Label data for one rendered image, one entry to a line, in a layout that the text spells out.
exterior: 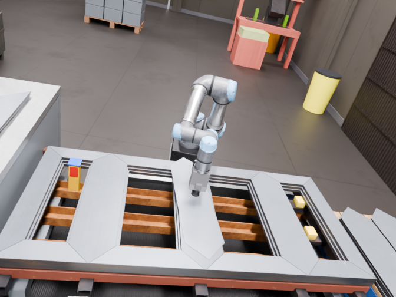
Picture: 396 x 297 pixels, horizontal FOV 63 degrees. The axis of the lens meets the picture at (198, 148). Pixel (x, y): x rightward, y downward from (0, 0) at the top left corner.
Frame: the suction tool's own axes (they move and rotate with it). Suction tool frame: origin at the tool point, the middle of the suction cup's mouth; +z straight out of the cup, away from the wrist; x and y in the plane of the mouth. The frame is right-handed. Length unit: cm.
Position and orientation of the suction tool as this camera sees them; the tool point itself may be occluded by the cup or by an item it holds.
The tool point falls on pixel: (195, 194)
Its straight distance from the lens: 163.5
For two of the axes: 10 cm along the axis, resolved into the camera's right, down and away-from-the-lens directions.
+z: -2.1, 8.4, 5.0
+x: 0.2, -5.1, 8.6
